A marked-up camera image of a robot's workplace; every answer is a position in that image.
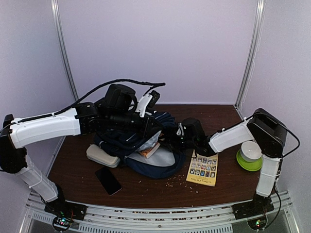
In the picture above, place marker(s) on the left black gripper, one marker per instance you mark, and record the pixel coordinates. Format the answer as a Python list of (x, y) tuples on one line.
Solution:
[(146, 130)]

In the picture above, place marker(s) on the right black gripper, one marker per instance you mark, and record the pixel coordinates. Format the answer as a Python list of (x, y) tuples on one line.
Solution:
[(169, 141)]

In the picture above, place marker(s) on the navy blue student backpack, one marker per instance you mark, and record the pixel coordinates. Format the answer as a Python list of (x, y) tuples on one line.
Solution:
[(126, 144)]

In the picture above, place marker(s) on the orange green paperback book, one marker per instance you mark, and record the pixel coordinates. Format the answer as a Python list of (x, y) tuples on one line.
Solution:
[(147, 153)]

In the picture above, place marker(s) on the yellow paperback booklet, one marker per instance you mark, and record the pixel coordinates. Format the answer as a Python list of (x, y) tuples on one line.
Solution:
[(202, 169)]

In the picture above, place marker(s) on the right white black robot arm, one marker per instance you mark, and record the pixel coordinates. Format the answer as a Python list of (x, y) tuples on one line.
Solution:
[(261, 136)]

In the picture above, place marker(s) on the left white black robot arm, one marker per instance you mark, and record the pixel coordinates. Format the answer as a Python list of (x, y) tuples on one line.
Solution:
[(119, 109)]

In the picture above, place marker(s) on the beige hard glasses case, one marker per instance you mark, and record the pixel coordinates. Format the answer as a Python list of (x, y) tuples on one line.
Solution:
[(99, 156)]

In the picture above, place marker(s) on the black smartphone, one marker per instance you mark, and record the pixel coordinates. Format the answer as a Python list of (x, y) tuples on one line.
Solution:
[(108, 181)]

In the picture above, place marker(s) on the white bowl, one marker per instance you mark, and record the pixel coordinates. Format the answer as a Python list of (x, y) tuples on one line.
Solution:
[(251, 151)]

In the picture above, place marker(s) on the lime green plate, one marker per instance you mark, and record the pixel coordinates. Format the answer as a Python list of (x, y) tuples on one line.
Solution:
[(249, 166)]

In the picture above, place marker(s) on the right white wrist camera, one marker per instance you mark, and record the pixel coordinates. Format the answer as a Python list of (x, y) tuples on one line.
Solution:
[(180, 130)]

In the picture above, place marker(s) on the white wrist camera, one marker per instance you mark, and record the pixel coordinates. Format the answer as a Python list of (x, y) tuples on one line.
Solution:
[(147, 101), (180, 130)]

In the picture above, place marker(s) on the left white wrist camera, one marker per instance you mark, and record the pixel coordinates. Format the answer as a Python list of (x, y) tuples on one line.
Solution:
[(147, 101)]

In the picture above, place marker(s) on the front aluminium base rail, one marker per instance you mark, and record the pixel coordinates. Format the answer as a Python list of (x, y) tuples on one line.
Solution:
[(203, 219)]

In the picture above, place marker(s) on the right aluminium frame post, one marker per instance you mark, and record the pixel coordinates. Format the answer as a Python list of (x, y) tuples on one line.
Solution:
[(250, 62)]

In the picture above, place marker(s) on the aluminium frame post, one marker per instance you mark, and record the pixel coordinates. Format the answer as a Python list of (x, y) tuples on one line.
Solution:
[(63, 50), (250, 62)]

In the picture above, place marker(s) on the left aluminium frame post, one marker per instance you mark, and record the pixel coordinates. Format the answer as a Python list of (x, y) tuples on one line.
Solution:
[(63, 50)]

